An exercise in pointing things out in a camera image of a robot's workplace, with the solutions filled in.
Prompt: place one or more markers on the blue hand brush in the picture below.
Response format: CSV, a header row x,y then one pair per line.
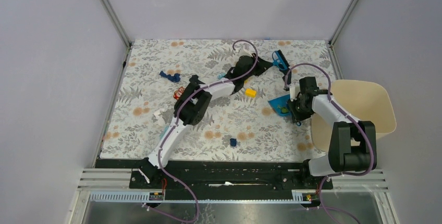
x,y
281,63

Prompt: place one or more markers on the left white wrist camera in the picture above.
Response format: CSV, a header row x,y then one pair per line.
x,y
245,52

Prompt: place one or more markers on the blue dustpan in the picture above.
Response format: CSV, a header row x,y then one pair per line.
x,y
283,101

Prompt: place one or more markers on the beige waste bin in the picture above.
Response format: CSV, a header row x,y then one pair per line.
x,y
364,100

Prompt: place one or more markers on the dark blue paper scrap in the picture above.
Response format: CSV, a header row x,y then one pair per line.
x,y
233,142

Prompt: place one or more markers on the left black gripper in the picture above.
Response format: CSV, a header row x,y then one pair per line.
x,y
262,65

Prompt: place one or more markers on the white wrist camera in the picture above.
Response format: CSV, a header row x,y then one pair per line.
x,y
293,93
245,52

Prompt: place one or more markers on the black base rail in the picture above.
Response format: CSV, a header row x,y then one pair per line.
x,y
225,180

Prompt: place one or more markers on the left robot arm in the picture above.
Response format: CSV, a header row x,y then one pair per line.
x,y
192,104

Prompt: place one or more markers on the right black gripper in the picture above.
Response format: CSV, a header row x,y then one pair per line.
x,y
295,116

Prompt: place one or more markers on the floral tablecloth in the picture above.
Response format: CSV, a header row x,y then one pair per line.
x,y
133,132

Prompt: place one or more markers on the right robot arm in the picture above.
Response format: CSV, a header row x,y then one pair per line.
x,y
352,146

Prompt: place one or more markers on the yellow toy brick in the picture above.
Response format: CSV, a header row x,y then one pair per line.
x,y
250,93

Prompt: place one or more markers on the red toy robot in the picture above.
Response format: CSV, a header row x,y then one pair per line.
x,y
178,93

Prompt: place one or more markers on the green paper scrap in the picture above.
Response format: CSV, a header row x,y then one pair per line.
x,y
283,110

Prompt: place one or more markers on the long dark blue scrap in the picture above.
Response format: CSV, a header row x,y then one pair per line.
x,y
175,78

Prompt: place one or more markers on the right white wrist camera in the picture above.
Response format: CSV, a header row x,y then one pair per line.
x,y
293,93

